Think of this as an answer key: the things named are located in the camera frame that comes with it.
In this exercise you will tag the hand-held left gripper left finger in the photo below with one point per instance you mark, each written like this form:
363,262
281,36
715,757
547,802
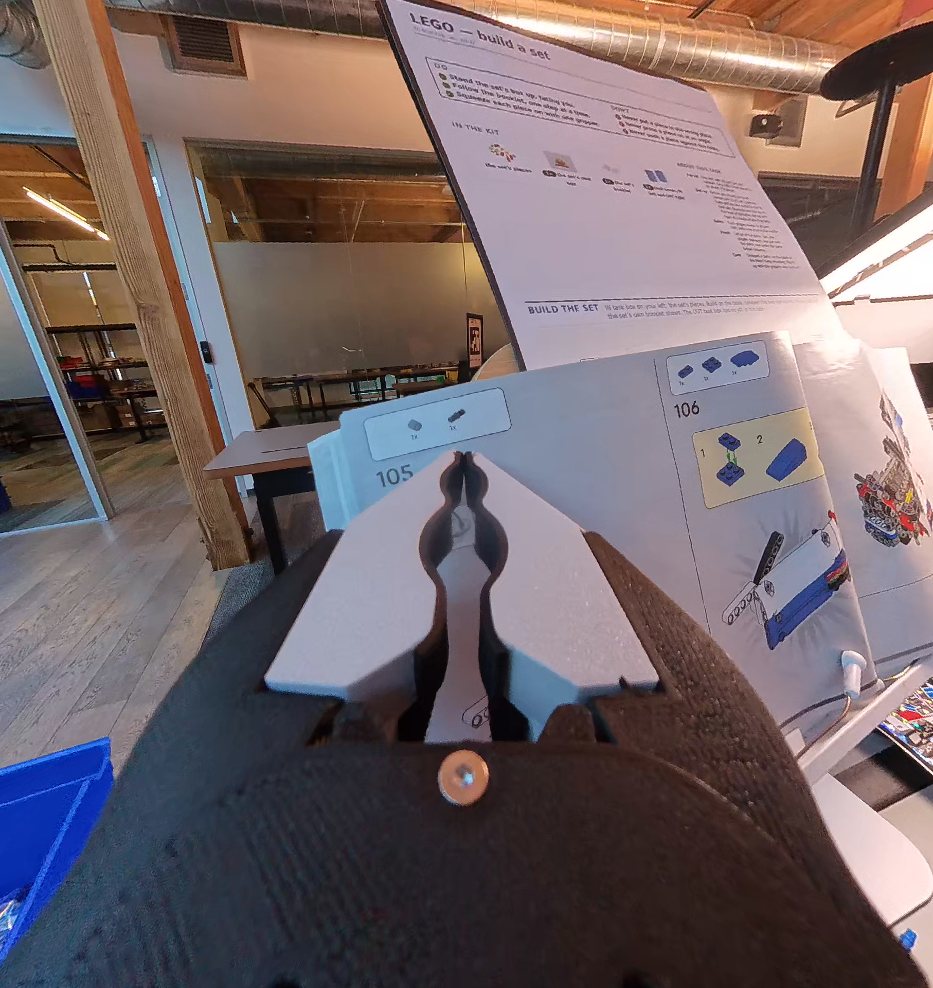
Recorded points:
358,602

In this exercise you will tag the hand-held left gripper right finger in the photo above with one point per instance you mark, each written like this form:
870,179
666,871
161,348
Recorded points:
567,610

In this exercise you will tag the lego instruction booklet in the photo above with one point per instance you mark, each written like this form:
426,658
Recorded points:
590,463

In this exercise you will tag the brown rectangular table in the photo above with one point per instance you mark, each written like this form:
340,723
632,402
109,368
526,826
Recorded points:
266,451

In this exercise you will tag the long workbench tables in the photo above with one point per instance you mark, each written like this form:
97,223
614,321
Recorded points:
358,380

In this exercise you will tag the round wooden table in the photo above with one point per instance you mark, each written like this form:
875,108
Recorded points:
501,364

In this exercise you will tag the black and white tag sign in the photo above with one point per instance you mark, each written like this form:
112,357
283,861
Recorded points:
475,339

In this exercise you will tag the white page holder peg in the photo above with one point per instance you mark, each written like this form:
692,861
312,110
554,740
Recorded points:
854,668

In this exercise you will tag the metal storage shelving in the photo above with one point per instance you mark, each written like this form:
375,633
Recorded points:
104,378

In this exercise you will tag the white task instruction sheet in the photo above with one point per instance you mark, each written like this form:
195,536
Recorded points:
590,231

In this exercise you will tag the blue plastic bin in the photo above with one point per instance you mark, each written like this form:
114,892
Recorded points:
34,810

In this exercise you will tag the white metal book stand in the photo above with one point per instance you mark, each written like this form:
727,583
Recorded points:
875,849

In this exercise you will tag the white desk lamp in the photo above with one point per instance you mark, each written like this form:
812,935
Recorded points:
898,255

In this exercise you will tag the ceiling light strip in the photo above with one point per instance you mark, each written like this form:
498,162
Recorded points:
65,212

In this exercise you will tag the wooden support post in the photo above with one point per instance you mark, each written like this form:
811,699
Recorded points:
127,270

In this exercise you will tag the black wall speaker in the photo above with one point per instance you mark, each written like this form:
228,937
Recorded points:
765,126

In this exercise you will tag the black round pedestal stand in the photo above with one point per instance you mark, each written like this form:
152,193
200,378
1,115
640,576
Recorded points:
871,154

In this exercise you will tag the silver ventilation duct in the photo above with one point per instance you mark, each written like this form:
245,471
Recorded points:
667,46

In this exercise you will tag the wall vent grille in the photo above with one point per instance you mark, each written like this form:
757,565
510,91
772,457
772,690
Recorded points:
204,45

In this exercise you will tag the small silver duct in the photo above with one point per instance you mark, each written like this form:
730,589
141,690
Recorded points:
7,27

